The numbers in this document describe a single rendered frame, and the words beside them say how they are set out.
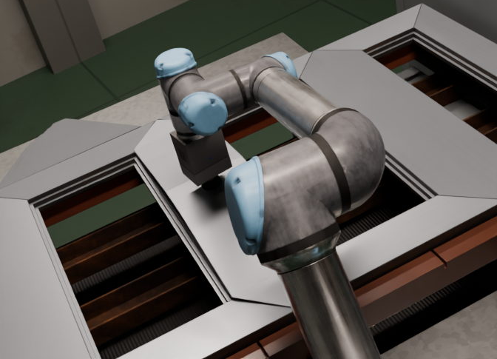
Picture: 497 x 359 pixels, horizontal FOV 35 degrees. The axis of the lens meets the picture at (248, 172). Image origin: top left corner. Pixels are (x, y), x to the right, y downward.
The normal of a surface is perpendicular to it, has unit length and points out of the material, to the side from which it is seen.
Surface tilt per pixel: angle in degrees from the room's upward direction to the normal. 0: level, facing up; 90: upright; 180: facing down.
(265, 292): 5
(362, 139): 37
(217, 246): 9
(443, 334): 0
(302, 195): 54
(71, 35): 90
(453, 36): 0
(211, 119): 90
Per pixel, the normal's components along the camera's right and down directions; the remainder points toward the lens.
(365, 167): 0.58, -0.03
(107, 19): 0.50, 0.45
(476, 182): -0.21, -0.77
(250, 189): -0.03, -0.39
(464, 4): -0.88, 0.41
